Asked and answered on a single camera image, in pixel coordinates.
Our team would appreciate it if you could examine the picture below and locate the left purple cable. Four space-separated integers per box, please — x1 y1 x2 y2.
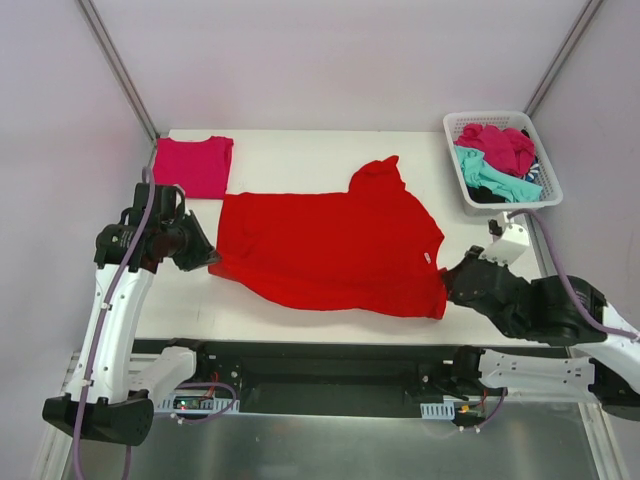
72 167 239 480

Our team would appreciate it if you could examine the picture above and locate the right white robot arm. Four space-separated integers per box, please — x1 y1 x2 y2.
442 247 639 421

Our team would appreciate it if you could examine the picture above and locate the folded magenta t shirt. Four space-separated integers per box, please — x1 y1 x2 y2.
153 136 234 200

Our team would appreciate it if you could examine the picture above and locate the striped garment in basket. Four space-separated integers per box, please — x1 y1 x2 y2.
521 157 541 183

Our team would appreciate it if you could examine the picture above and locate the right white cable duct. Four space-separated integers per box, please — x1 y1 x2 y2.
420 401 456 421

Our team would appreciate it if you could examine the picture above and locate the crumpled magenta t shirt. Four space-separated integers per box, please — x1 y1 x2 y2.
454 123 536 177

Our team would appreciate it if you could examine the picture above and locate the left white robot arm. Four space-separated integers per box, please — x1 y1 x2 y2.
42 183 221 446

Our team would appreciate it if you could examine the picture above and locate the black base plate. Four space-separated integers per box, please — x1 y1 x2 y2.
134 339 509 419

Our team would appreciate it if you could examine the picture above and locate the black garment in basket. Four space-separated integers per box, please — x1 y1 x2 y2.
467 186 507 204

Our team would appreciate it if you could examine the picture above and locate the left aluminium frame post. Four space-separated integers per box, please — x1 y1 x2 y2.
74 0 160 146

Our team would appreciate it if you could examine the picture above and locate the teal t shirt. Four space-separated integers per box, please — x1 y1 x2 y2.
455 145 542 203

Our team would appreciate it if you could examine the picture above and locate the aluminium frame post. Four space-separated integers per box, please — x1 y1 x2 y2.
74 0 160 146
523 0 607 118

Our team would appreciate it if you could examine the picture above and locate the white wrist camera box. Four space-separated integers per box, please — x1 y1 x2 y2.
481 212 531 266

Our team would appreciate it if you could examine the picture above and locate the right aluminium frame post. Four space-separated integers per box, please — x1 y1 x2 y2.
523 0 607 118

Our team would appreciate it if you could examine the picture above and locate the white cable duct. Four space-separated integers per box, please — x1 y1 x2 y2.
420 401 456 421
155 395 240 416

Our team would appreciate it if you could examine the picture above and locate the red t shirt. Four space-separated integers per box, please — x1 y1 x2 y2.
208 155 447 320

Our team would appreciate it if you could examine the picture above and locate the white plastic basket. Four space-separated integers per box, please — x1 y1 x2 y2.
442 110 563 217

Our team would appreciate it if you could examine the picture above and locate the left white cable duct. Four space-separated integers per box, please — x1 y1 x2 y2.
155 395 240 416

